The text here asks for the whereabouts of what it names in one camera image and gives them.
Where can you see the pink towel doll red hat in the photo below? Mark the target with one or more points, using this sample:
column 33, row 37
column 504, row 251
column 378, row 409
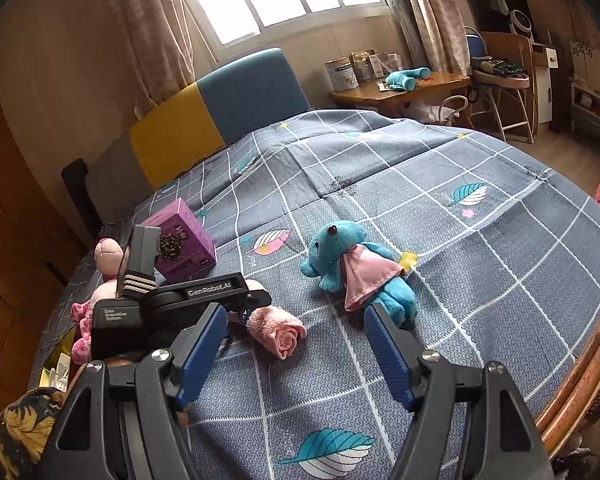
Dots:
column 280, row 332

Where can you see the yellow and blue headboard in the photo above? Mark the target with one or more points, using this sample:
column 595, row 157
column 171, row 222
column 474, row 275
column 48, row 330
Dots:
column 240, row 95

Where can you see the purple cardboard box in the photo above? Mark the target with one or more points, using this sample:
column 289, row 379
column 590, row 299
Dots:
column 190, row 245

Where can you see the rattan furniture rim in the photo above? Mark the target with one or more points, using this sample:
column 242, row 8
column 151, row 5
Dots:
column 580, row 380

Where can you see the dark floral cloth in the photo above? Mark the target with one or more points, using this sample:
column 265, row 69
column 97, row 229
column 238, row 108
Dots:
column 15, row 430

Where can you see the blue folding chair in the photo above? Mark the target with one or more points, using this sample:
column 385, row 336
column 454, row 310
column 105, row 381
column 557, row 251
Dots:
column 500, row 90

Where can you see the pink spotted plush toy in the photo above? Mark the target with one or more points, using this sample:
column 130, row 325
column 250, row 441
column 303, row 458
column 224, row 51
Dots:
column 107, row 255

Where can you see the blue teddy bear pink cape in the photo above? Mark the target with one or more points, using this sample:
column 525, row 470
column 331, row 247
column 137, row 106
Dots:
column 330, row 245

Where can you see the beige patterned curtain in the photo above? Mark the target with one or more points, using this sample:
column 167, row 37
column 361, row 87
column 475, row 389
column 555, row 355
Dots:
column 430, row 10
column 150, row 25

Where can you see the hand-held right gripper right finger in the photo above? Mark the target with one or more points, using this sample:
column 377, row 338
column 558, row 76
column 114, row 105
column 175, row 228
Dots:
column 390, row 355

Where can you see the white shelf unit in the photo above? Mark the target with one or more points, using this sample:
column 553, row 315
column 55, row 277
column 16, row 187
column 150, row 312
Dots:
column 592, row 95

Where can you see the wooden wardrobe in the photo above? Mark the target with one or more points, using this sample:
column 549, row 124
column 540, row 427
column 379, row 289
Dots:
column 10, row 210

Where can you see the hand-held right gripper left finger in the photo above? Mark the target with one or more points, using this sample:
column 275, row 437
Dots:
column 200, row 355

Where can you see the small gold box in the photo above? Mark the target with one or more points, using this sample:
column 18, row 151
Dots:
column 365, row 65

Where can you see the clear plastic container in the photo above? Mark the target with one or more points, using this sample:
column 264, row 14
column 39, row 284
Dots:
column 391, row 62

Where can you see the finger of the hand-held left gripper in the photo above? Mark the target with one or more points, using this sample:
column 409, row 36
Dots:
column 255, row 301

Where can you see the wooden bedside table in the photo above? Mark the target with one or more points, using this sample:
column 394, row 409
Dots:
column 430, row 85

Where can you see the blue plush toy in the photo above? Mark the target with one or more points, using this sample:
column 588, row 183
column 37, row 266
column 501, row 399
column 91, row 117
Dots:
column 405, row 79

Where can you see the black bag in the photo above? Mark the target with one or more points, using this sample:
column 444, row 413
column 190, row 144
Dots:
column 487, row 10

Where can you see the white round fan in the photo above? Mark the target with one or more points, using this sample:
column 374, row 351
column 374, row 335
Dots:
column 521, row 21

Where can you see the white wooden cabinet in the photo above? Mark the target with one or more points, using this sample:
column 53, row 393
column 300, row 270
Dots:
column 544, row 85

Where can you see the white plastic bag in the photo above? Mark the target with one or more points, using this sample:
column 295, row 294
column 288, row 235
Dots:
column 440, row 110

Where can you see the gold gift box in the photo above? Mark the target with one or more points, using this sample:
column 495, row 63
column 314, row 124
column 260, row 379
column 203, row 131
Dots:
column 55, row 365

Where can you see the grey checked bedsheet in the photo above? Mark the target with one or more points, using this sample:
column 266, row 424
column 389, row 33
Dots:
column 430, row 210

